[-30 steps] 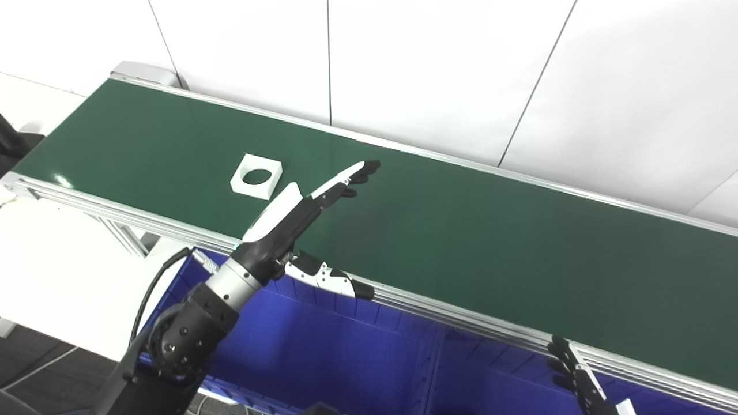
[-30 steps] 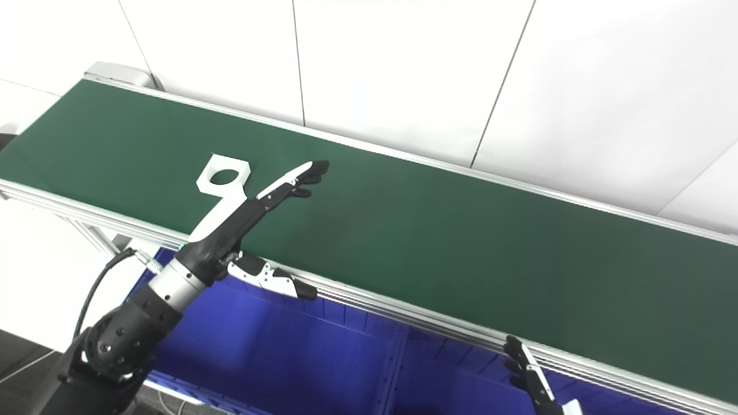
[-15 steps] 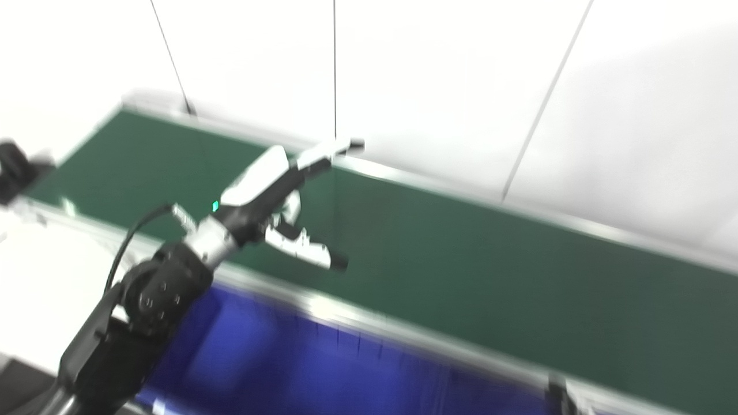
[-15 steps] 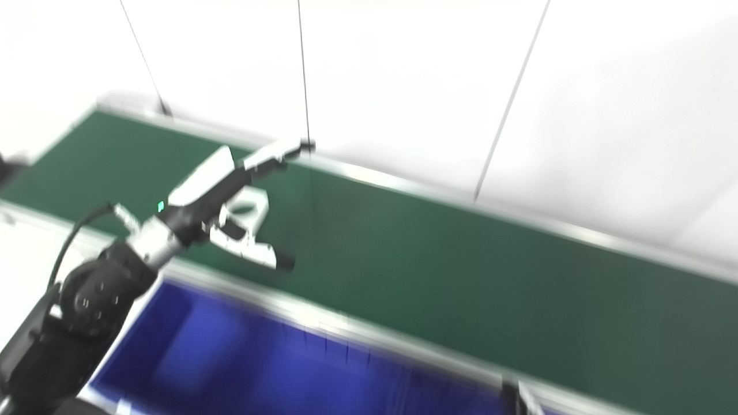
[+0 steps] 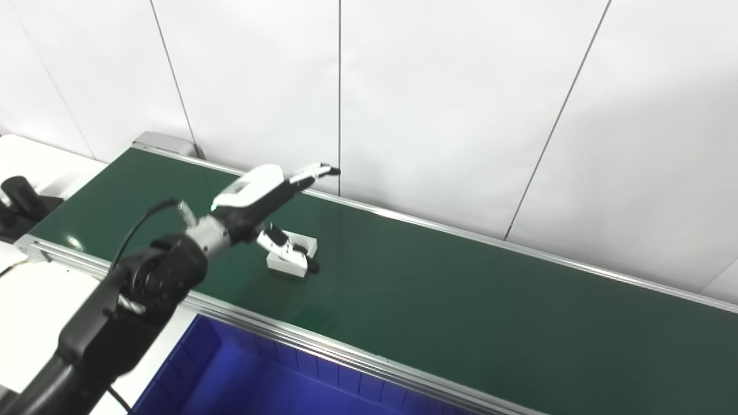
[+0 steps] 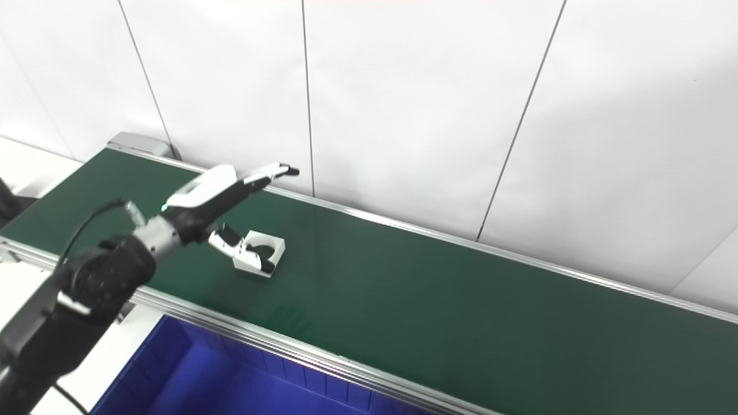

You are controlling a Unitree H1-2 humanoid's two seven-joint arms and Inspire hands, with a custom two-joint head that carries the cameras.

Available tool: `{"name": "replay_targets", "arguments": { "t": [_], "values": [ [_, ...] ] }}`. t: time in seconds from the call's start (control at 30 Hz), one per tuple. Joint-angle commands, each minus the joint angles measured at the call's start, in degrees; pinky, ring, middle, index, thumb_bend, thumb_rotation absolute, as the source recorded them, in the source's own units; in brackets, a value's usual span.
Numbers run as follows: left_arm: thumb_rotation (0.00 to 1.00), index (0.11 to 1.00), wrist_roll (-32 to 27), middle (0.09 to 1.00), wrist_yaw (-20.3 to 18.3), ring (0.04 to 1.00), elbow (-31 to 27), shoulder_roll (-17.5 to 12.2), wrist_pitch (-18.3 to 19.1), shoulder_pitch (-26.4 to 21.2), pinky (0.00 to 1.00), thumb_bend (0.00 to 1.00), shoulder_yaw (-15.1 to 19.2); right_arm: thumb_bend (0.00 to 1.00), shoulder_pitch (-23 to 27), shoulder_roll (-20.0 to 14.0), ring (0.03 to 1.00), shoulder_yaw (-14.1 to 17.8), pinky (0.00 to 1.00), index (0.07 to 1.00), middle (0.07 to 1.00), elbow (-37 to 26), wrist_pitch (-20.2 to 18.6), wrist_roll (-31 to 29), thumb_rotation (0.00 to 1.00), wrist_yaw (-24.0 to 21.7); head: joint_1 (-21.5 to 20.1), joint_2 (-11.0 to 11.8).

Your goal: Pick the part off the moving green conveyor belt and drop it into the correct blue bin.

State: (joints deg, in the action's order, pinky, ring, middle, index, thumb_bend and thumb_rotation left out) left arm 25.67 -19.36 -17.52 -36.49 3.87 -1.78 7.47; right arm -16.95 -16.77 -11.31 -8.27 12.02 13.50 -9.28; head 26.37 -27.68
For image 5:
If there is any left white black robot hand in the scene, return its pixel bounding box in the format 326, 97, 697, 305
210, 162, 341, 275

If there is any white square part with hole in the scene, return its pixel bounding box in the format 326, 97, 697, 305
266, 231, 318, 279

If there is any grey conveyor motor housing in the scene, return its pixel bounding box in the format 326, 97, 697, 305
132, 131, 201, 158

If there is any green conveyor belt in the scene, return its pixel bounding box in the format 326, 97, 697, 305
14, 141, 738, 415
29, 147, 738, 415

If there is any blue plastic bin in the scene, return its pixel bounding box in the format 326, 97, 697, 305
130, 314, 482, 415

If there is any black device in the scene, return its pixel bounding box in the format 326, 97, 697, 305
0, 175, 65, 244

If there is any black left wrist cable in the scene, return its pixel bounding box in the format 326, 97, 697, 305
108, 198, 198, 271

